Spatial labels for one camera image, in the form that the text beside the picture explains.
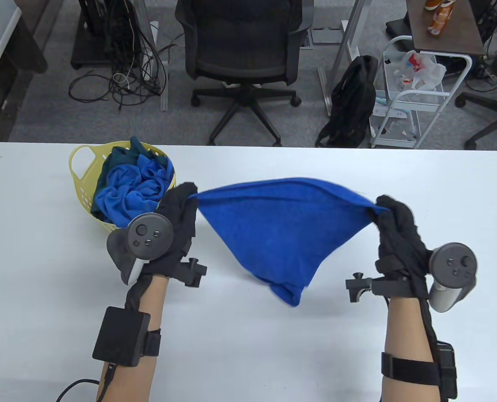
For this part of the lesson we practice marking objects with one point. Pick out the person's left hand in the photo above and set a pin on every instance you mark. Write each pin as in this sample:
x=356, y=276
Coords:
x=183, y=217

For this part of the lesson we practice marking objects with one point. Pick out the person's right hand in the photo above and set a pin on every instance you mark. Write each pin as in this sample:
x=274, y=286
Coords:
x=399, y=234

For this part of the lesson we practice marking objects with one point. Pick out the grey handheld controller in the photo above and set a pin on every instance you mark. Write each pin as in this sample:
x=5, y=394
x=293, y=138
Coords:
x=148, y=234
x=453, y=261

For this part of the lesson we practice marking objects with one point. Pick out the blue towel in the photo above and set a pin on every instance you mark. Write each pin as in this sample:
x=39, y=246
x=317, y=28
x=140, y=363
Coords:
x=282, y=234
x=123, y=201

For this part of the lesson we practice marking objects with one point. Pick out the dark teal clothes garment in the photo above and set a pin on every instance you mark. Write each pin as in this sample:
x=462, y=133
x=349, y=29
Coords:
x=123, y=157

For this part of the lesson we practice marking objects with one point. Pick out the yellow plastic laundry basket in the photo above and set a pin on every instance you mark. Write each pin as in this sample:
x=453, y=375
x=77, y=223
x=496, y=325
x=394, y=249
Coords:
x=81, y=188

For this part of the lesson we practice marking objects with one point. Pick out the person's right forearm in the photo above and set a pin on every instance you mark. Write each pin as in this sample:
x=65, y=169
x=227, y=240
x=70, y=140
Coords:
x=403, y=326

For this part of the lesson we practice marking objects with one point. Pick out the person's left forearm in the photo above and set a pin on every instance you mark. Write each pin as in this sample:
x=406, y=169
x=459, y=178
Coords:
x=154, y=301

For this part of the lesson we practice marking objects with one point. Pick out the grey metal desk leg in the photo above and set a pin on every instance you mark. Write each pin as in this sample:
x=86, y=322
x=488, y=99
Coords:
x=164, y=92

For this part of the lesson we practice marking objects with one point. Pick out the white rolling cart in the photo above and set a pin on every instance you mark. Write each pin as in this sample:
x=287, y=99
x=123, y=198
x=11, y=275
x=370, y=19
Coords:
x=420, y=106

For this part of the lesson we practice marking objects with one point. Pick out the black backpack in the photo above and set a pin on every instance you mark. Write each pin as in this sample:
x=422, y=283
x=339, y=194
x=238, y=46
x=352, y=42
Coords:
x=353, y=96

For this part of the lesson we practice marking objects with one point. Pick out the black office chair base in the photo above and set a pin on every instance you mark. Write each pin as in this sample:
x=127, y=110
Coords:
x=495, y=109

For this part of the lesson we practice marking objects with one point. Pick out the white plastic bag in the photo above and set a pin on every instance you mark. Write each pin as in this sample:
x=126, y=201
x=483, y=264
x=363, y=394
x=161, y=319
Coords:
x=430, y=73

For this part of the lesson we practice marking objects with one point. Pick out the black mesh office chair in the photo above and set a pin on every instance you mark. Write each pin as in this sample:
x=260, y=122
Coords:
x=242, y=37

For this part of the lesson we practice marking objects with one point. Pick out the white metal desk leg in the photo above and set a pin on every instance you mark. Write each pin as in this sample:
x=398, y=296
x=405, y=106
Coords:
x=349, y=33

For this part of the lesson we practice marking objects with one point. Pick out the black flat stand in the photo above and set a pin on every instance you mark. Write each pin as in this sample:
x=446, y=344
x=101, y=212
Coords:
x=399, y=27

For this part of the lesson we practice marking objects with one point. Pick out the black computer tower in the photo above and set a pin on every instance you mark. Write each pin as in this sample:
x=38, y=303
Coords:
x=102, y=25

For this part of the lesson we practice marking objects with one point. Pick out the grey floor plate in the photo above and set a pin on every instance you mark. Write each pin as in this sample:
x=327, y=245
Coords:
x=326, y=35

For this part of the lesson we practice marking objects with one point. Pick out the brown wooden side table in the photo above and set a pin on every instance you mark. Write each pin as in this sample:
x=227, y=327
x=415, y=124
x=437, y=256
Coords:
x=453, y=29

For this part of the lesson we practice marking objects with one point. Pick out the orange bottle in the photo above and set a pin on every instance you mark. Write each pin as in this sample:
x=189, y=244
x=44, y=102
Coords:
x=439, y=19

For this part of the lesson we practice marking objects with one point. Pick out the white desk with dark side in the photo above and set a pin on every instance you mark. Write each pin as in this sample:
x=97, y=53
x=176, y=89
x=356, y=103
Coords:
x=22, y=50

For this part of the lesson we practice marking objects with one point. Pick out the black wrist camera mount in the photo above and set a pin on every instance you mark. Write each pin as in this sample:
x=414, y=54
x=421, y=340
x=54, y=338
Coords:
x=192, y=272
x=382, y=287

